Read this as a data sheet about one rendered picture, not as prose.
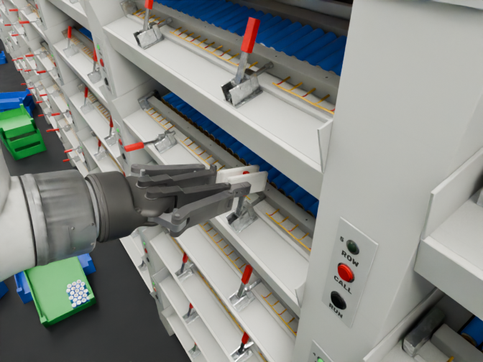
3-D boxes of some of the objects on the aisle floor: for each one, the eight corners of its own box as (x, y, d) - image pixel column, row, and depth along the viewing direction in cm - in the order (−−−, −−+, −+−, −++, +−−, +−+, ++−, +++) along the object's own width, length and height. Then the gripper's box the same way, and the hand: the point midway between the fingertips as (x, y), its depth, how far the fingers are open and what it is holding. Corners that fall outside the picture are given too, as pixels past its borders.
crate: (96, 302, 151) (94, 296, 145) (45, 328, 142) (40, 323, 136) (71, 243, 163) (68, 235, 156) (22, 263, 153) (16, 256, 147)
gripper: (72, 203, 45) (229, 176, 59) (110, 279, 35) (286, 225, 49) (70, 149, 41) (238, 133, 55) (111, 218, 32) (300, 178, 46)
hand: (241, 180), depth 50 cm, fingers closed, pressing on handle
